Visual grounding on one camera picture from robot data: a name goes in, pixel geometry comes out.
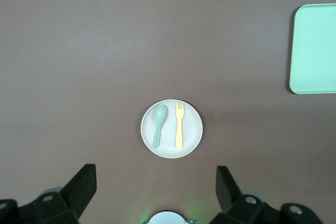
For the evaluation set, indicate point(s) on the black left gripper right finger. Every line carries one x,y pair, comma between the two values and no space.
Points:
228,192

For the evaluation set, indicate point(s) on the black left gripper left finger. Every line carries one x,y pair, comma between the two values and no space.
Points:
76,195

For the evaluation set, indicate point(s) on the white round plate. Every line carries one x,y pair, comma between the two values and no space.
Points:
191,129

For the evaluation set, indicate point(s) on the yellow plastic fork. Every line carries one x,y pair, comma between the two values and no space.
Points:
179,132

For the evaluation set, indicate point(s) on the mint green plastic spoon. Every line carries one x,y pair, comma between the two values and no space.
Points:
160,115

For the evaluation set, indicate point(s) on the light green rectangular tray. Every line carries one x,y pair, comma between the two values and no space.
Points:
315,51

